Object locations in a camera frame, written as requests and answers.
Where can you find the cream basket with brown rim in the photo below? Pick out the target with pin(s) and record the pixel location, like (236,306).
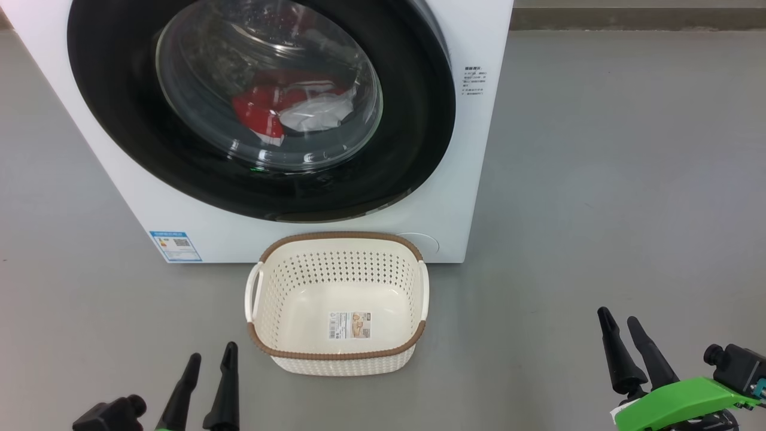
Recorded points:
(299,311)

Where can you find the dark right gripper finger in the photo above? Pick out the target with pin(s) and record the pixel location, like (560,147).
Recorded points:
(655,362)
(622,365)

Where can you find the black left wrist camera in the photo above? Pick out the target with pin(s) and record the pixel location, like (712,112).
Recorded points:
(111,416)

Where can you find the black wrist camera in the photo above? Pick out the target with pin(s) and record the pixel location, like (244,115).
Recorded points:
(111,416)
(739,368)

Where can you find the printed product label sticker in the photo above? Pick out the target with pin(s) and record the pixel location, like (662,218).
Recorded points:
(349,325)

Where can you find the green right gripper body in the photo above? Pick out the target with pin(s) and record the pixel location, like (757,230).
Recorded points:
(676,404)

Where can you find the blue energy label sticker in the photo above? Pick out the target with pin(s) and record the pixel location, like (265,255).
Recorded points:
(175,246)

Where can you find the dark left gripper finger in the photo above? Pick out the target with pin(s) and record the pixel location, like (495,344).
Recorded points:
(179,395)
(224,395)

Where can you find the red and white garment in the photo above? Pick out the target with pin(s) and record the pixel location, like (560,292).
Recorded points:
(257,111)

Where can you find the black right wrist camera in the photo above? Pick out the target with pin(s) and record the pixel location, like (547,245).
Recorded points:
(739,368)

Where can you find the round white filter cover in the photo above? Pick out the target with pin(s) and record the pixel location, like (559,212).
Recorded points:
(428,242)

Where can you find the white front-load washing machine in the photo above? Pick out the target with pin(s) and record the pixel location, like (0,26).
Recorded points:
(179,215)

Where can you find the black round glass washer door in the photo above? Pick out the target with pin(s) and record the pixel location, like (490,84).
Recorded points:
(119,120)

